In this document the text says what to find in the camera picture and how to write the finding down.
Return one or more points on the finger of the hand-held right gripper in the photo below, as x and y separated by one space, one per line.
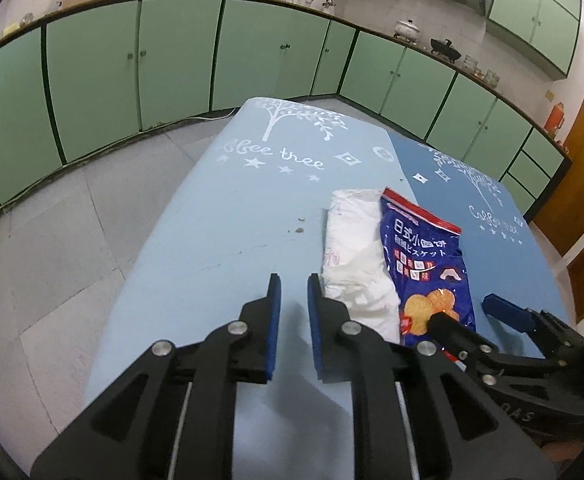
507 310
459 340

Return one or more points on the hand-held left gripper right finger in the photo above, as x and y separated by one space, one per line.
313 320

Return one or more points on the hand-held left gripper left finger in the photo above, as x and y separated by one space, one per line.
273 330

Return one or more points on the white plastic pack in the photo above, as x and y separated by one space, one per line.
352 260

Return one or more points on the blue biscuit bag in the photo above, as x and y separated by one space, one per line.
422 260

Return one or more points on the orange thermos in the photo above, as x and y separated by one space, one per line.
554 119

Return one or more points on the glass jar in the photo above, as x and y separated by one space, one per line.
470 63
492 77

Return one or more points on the black wok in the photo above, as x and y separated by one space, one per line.
444 47

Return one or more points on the white lidded pot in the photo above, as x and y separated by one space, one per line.
408 28

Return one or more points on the green base cabinets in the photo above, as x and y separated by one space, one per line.
92 70

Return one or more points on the green wall cabinets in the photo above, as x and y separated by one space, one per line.
537 15

